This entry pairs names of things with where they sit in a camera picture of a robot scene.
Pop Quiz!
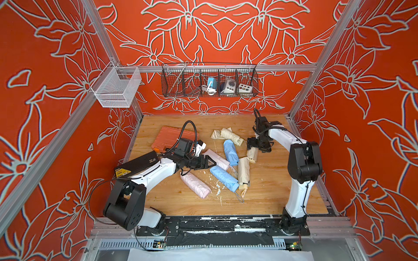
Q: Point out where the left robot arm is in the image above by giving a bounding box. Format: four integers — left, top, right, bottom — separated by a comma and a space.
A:
103, 128, 217, 235

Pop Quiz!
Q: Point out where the beige umbrella sleeve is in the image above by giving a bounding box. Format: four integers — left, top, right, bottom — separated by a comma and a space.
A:
211, 127, 232, 140

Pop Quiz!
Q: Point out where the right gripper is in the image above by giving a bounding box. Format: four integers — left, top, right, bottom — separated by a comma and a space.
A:
245, 135, 271, 153

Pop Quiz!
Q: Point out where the orange plastic tool case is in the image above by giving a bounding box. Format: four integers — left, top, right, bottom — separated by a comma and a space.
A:
151, 126, 181, 153

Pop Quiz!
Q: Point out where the white mesh wall basket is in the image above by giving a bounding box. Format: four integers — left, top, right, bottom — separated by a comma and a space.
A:
91, 67, 142, 108

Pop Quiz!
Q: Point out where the pink umbrella near front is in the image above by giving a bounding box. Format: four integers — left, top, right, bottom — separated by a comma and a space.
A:
180, 173, 212, 199

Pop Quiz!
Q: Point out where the blue umbrella back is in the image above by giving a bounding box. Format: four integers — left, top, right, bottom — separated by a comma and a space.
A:
223, 139, 239, 166

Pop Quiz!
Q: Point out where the white round-dial device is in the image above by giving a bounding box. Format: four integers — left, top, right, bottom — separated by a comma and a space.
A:
221, 78, 236, 94

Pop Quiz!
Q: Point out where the black wire wall basket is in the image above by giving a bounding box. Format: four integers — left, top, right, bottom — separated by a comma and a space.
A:
161, 62, 259, 98

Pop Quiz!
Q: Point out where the blue umbrella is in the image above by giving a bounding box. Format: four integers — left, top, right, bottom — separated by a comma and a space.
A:
223, 139, 239, 166
210, 166, 239, 192

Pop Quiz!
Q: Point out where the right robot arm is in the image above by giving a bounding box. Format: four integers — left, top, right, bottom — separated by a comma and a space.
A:
247, 109, 323, 236

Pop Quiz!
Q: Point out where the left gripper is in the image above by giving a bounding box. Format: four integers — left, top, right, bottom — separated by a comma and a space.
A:
183, 156, 216, 170

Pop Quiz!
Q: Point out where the beige umbrella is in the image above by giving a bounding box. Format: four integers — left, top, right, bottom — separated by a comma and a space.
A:
238, 157, 250, 190
221, 128, 244, 146
247, 147, 259, 163

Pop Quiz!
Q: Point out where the beige umbrella back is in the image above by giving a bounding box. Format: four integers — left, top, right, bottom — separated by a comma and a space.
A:
247, 147, 259, 163

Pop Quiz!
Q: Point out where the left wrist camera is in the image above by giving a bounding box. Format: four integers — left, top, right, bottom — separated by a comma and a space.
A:
194, 140, 206, 157

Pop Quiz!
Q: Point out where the pink umbrella near case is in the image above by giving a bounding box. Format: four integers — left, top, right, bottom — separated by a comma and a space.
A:
203, 149, 230, 171

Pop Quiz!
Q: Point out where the white box with dots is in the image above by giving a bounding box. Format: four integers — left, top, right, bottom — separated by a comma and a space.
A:
238, 84, 253, 95

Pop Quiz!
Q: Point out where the blue white device in basket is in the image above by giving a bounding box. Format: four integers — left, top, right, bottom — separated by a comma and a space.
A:
201, 77, 218, 96

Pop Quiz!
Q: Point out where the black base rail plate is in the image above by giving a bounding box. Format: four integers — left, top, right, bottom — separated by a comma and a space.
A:
135, 215, 311, 237

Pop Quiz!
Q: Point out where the blue umbrella front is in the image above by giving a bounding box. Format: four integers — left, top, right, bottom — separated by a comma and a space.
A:
210, 166, 239, 192

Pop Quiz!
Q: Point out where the black box yellow label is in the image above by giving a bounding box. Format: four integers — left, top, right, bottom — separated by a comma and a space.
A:
114, 151, 160, 178

